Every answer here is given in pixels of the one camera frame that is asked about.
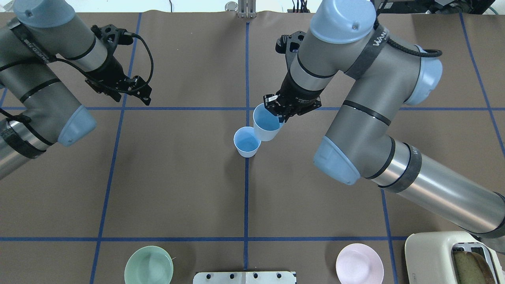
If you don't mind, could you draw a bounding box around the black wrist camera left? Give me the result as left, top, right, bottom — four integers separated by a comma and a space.
91, 24, 134, 53

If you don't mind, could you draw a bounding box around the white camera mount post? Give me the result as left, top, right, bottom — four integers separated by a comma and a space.
193, 271, 297, 284

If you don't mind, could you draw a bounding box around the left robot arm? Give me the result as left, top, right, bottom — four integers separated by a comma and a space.
0, 0, 152, 178

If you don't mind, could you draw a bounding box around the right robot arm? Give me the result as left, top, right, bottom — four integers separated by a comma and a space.
264, 0, 505, 253

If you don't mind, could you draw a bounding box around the light blue plastic cup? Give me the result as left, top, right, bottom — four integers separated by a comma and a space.
252, 104, 284, 142

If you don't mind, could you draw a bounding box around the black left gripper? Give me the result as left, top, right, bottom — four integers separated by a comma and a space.
85, 55, 152, 106

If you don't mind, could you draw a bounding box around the pink bowl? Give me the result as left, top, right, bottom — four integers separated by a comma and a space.
335, 243, 385, 284

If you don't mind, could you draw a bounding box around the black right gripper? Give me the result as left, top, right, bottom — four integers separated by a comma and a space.
264, 73, 322, 125

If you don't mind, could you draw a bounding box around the bread slice in toaster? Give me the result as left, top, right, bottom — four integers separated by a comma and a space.
453, 250, 496, 284

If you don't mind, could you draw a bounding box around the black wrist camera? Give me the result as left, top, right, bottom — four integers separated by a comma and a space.
275, 31, 305, 70
91, 24, 134, 53

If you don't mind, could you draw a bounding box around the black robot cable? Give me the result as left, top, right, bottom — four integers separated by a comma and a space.
128, 34, 154, 89

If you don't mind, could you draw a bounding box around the cream toaster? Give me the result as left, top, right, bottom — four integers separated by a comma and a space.
404, 231, 504, 284

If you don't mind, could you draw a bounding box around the green bowl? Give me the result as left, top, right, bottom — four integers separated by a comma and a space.
124, 246, 174, 284

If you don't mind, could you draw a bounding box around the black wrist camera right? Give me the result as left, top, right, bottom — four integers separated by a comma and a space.
275, 31, 305, 70

